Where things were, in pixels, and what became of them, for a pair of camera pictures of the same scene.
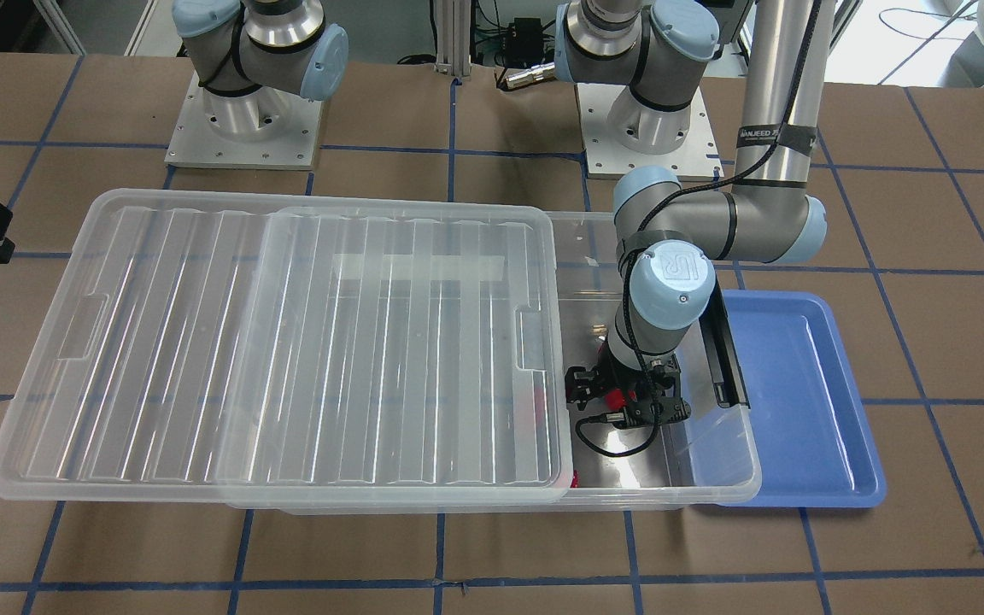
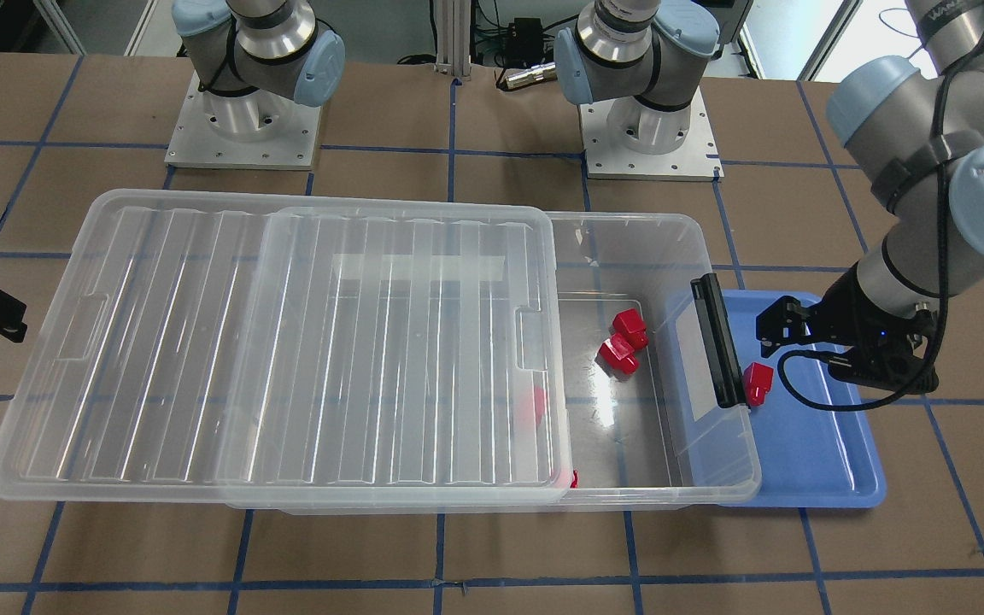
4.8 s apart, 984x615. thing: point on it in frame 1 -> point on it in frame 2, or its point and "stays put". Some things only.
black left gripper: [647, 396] -> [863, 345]
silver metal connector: [538, 73] stays put
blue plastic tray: [814, 445] stays put
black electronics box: [524, 45] stays put
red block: [615, 400] -> [758, 380]
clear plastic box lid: [258, 350] stays put
